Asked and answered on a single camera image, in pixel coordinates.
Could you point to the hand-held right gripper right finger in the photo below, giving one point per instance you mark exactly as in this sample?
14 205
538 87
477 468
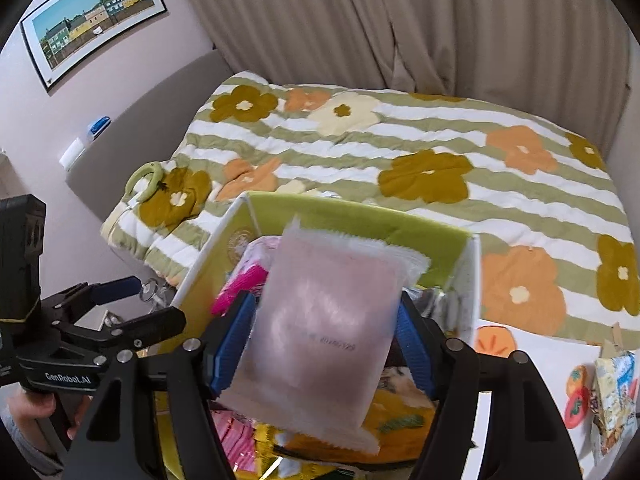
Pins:
415 350

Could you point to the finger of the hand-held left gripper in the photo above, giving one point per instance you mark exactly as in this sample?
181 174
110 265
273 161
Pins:
150 321
115 287

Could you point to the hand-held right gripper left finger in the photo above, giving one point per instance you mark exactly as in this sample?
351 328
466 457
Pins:
235 345

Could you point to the pile of snack packets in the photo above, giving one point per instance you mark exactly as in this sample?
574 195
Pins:
400 410

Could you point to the pale pink translucent snack packet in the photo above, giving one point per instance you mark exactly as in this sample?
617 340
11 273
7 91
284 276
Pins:
320 320

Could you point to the green cardboard box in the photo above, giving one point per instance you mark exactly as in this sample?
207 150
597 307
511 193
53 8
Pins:
350 220

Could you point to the person's left forearm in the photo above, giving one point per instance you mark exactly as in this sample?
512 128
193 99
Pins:
22 460

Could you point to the person's left hand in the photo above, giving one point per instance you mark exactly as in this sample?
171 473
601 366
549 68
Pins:
30 406

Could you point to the silver metal fitting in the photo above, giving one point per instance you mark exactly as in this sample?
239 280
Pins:
150 291

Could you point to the small white item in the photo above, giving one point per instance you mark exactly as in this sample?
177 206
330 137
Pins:
72 153

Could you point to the grey bed headboard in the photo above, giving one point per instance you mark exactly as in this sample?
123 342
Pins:
145 125

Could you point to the tan paper tag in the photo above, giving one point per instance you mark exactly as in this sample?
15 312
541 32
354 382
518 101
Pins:
614 340

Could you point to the blue yellow snack bag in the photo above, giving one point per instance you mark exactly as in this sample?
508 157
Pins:
612 400

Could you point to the floral striped blanket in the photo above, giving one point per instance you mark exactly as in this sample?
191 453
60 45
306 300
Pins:
450 125

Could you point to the framed houses picture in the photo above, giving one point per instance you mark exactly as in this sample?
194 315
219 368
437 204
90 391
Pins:
90 20

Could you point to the beige curtain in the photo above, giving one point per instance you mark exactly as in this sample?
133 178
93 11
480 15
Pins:
375 20

